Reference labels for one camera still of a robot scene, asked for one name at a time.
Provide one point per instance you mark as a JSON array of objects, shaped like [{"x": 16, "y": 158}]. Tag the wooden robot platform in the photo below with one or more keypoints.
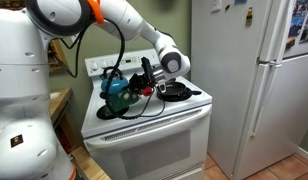
[{"x": 89, "y": 166}]

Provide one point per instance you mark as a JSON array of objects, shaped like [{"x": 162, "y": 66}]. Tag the wooden wall shelf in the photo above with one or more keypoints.
[{"x": 57, "y": 60}]

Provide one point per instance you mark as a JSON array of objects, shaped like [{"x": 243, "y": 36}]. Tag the white paper note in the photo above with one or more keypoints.
[{"x": 216, "y": 6}]

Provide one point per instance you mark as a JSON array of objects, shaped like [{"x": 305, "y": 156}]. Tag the wooden side table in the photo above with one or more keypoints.
[{"x": 60, "y": 105}]

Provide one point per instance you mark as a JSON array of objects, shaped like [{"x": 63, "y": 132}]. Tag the dark photo print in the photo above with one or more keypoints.
[{"x": 307, "y": 31}]

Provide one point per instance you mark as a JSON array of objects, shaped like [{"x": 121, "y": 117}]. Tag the small black fridge magnet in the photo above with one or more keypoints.
[{"x": 227, "y": 7}]

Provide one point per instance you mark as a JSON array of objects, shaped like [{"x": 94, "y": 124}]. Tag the red oven mitt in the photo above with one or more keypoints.
[{"x": 147, "y": 91}]

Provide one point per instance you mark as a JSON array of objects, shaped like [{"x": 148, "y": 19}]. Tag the small white dish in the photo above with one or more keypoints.
[{"x": 55, "y": 95}]

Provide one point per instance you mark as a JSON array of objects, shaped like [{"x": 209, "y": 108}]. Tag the blue paper sheet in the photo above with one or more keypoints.
[{"x": 240, "y": 1}]

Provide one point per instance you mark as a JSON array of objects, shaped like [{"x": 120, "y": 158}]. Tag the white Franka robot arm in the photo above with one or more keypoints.
[{"x": 20, "y": 100}]

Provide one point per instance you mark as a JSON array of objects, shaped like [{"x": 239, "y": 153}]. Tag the small orange fridge magnet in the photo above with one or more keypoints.
[{"x": 290, "y": 43}]

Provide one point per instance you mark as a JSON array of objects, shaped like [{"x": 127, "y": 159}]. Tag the gold bottle-shaped fridge magnet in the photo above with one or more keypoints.
[{"x": 249, "y": 16}]

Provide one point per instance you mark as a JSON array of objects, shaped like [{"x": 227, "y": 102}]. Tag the white refrigerator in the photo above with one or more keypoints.
[{"x": 234, "y": 100}]

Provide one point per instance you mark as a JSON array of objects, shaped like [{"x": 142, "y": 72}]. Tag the large photo print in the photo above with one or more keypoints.
[{"x": 299, "y": 18}]

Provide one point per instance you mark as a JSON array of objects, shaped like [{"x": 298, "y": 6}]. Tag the white electric stove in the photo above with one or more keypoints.
[{"x": 144, "y": 133}]

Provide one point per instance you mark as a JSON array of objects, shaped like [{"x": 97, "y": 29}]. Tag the green plate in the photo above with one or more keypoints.
[{"x": 122, "y": 101}]

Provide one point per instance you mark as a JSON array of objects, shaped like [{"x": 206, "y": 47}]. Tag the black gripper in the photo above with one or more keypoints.
[{"x": 147, "y": 71}]

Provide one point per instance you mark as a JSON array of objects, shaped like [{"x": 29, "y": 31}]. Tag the black frying pan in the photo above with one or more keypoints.
[{"x": 175, "y": 89}]

